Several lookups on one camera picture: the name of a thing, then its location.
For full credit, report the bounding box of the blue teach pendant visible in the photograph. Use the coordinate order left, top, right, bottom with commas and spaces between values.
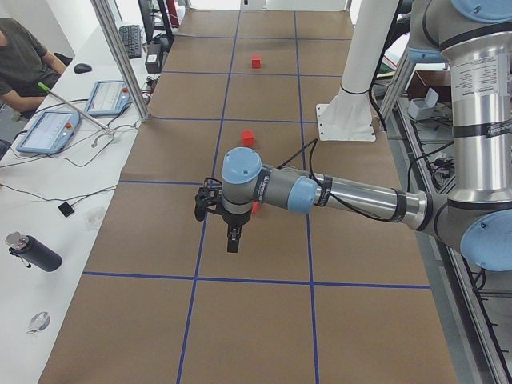
16, 111, 81, 154
85, 80, 131, 118

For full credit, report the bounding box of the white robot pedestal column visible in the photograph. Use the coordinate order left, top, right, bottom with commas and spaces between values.
316, 0, 400, 142

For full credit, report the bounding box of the small black square pad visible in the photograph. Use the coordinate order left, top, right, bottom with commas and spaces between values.
58, 202, 74, 218

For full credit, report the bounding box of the seated person dark shirt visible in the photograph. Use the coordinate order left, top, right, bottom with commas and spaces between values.
1, 18, 66, 118

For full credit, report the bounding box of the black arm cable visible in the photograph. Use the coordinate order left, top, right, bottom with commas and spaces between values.
275, 138, 405, 222

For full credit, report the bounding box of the black computer mouse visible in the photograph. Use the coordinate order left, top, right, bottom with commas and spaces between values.
74, 63, 92, 74

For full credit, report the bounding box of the black water bottle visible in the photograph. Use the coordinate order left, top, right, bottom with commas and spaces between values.
6, 232, 62, 272

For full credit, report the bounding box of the aluminium frame post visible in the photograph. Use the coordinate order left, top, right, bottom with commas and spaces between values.
90, 0, 149, 122

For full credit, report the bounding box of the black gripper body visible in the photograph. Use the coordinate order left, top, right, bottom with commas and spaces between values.
222, 209, 250, 226

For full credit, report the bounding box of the blue teach pendant near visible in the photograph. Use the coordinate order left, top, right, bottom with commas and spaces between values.
16, 111, 81, 154

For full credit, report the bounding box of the black keyboard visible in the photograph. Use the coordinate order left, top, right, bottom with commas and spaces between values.
118, 25, 142, 59

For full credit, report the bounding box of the brown cardboard box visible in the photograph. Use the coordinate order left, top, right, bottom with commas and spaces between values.
406, 70, 452, 103

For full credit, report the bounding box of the clear plastic lid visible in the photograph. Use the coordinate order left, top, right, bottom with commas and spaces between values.
27, 311, 51, 334

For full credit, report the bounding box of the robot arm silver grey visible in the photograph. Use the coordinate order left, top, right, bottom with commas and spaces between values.
221, 1, 511, 271

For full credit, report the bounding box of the blue teach pendant far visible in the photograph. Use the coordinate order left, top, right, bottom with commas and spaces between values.
85, 80, 131, 118

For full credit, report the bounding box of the black computer monitor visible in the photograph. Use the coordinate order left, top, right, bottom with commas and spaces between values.
138, 0, 154, 44

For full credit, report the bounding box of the metal rod green tip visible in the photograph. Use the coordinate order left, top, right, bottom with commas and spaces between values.
38, 82, 113, 134

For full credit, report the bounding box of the black power adapter box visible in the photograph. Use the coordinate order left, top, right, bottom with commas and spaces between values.
145, 42, 162, 74

